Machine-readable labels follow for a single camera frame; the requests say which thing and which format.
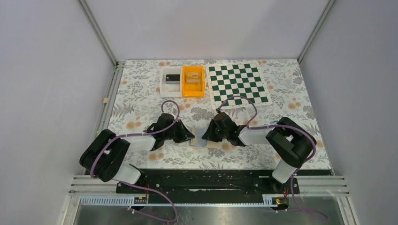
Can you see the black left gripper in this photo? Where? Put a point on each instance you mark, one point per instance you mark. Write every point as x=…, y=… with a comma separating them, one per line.
x=179, y=131

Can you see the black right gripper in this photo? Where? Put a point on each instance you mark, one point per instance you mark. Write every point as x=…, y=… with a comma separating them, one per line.
x=216, y=132

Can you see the beige leather card holder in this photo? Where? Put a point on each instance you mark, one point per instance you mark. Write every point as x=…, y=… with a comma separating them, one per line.
x=210, y=144

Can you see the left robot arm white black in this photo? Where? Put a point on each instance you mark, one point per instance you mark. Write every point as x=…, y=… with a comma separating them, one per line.
x=105, y=155

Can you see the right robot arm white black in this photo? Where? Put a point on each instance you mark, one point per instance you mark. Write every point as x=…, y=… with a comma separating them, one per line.
x=292, y=143

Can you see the orange plastic bin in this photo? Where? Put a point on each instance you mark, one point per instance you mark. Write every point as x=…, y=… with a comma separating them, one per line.
x=193, y=83

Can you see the white plastic bin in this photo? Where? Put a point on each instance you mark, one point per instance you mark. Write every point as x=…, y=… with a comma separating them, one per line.
x=170, y=90

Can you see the wooden block in orange bin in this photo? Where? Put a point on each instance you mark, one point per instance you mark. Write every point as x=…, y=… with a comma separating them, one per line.
x=192, y=77

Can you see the black box in white bin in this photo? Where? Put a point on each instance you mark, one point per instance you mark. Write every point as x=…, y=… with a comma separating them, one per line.
x=172, y=78

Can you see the green white chessboard mat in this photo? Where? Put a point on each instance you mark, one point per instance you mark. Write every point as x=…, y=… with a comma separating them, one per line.
x=237, y=84

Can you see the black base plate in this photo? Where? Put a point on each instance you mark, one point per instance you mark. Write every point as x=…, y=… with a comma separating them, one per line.
x=215, y=186

